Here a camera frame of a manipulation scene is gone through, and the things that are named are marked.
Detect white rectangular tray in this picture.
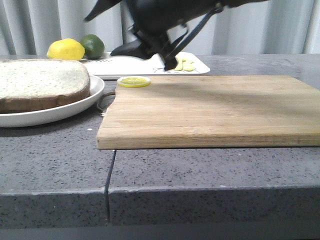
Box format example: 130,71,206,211
80,52,210,80

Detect lemon slice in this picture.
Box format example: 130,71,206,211
117,76,151,88

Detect cutting board metal handle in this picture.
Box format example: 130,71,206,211
96,90,116,117

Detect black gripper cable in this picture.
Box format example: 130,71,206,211
162,6,222,72

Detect yellow lemon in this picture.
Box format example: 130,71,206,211
46,38,85,61

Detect green lime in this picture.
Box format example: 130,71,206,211
80,34,105,60

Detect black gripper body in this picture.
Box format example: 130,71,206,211
121,0,230,57

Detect grey curtain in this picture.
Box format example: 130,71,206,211
0,0,320,55

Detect round white plate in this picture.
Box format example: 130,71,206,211
0,75,105,128

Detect wooden cutting board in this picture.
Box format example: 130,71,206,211
96,75,320,150

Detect white bread slice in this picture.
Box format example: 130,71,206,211
0,59,91,114

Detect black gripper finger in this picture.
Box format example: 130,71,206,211
110,39,156,60
84,0,122,22

